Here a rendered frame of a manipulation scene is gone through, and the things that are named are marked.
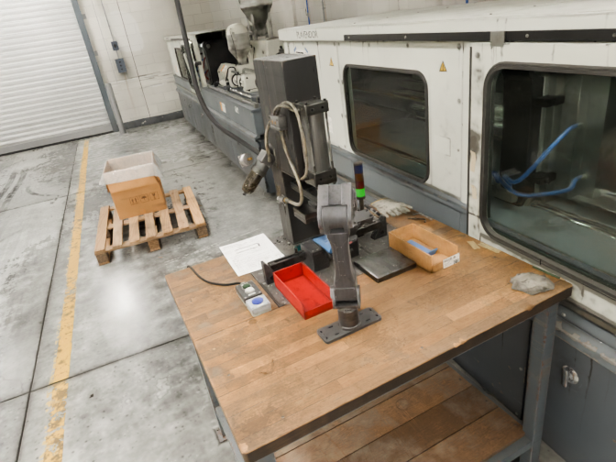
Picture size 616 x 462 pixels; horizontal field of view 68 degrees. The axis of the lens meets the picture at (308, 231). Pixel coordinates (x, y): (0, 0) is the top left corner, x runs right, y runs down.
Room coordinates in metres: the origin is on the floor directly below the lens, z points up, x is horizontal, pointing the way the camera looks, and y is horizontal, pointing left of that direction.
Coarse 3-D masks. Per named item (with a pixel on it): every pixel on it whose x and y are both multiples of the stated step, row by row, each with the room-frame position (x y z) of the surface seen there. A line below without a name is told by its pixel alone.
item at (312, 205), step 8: (296, 184) 1.68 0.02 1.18; (304, 184) 1.70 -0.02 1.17; (304, 192) 1.61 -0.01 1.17; (312, 192) 1.57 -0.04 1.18; (312, 200) 1.55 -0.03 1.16; (296, 208) 1.54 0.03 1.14; (304, 208) 1.53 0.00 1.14; (312, 208) 1.52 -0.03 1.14; (296, 216) 1.54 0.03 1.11; (304, 216) 1.47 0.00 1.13; (312, 216) 1.48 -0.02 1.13
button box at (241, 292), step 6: (192, 270) 1.62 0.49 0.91; (198, 276) 1.57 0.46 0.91; (210, 282) 1.50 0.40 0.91; (216, 282) 1.49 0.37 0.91; (234, 282) 1.47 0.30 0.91; (240, 282) 1.45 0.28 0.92; (246, 282) 1.43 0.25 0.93; (252, 282) 1.42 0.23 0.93; (240, 288) 1.39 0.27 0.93; (240, 294) 1.36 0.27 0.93; (246, 294) 1.35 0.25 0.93; (252, 294) 1.34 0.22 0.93; (258, 294) 1.34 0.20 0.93; (246, 300) 1.32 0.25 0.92
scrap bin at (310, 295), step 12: (300, 264) 1.46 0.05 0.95; (276, 276) 1.39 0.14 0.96; (288, 276) 1.44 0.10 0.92; (300, 276) 1.45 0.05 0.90; (312, 276) 1.38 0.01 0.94; (288, 288) 1.30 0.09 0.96; (300, 288) 1.37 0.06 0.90; (312, 288) 1.36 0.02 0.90; (324, 288) 1.30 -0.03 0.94; (288, 300) 1.31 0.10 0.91; (300, 300) 1.30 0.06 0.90; (312, 300) 1.29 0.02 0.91; (324, 300) 1.28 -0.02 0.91; (300, 312) 1.22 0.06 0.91; (312, 312) 1.20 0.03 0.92
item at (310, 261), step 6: (354, 246) 1.54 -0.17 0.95; (306, 252) 1.52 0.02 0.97; (354, 252) 1.54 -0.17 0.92; (306, 258) 1.53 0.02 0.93; (312, 258) 1.48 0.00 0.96; (318, 258) 1.48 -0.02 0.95; (324, 258) 1.49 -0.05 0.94; (306, 264) 1.53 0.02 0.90; (312, 264) 1.48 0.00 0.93; (318, 264) 1.48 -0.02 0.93; (324, 264) 1.49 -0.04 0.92; (318, 270) 1.48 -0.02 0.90
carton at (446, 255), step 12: (408, 228) 1.61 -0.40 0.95; (420, 228) 1.57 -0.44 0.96; (396, 240) 1.53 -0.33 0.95; (408, 240) 1.60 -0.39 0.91; (420, 240) 1.58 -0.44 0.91; (432, 240) 1.51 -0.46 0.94; (444, 240) 1.45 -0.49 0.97; (408, 252) 1.46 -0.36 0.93; (420, 252) 1.40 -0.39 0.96; (444, 252) 1.45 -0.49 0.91; (456, 252) 1.39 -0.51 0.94; (420, 264) 1.40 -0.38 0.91; (432, 264) 1.35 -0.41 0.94; (444, 264) 1.37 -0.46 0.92
